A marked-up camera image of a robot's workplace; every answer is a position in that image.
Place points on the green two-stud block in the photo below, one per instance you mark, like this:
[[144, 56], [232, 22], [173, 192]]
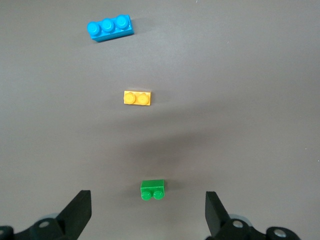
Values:
[[152, 186]]

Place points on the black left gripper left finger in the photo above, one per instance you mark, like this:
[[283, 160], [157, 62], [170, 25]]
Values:
[[75, 215]]

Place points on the blue three-stud block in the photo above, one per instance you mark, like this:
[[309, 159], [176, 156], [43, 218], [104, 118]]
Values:
[[112, 32]]

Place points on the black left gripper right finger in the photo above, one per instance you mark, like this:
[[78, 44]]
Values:
[[217, 217]]

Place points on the yellow two-stud block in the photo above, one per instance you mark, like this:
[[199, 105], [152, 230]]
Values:
[[137, 98]]

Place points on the brown table cover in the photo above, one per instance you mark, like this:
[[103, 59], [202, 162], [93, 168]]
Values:
[[225, 75]]

